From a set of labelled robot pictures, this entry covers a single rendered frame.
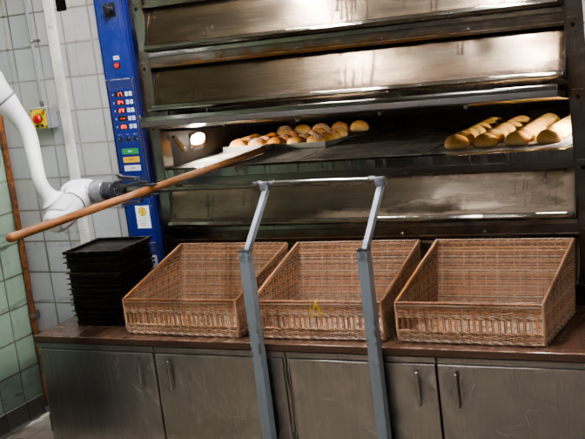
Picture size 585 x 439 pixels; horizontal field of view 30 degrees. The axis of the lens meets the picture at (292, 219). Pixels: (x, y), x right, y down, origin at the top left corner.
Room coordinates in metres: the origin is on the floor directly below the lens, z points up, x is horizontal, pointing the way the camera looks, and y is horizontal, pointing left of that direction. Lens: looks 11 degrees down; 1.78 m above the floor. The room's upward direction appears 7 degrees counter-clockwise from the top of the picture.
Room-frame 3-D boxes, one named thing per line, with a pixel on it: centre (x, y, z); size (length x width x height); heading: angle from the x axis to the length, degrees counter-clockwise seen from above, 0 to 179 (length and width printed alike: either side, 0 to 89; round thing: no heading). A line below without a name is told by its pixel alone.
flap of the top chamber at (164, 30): (4.40, -0.26, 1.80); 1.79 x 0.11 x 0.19; 62
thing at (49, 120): (5.06, 1.08, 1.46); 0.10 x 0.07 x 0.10; 62
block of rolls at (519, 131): (4.52, -0.98, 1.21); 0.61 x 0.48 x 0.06; 152
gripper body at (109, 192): (4.27, 0.68, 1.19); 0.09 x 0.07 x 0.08; 61
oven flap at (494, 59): (4.40, -0.26, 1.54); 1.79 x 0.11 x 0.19; 62
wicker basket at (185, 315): (4.44, 0.38, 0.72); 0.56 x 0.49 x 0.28; 61
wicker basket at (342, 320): (4.16, -0.15, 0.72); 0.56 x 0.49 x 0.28; 63
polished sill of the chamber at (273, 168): (4.42, -0.27, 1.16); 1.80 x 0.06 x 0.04; 62
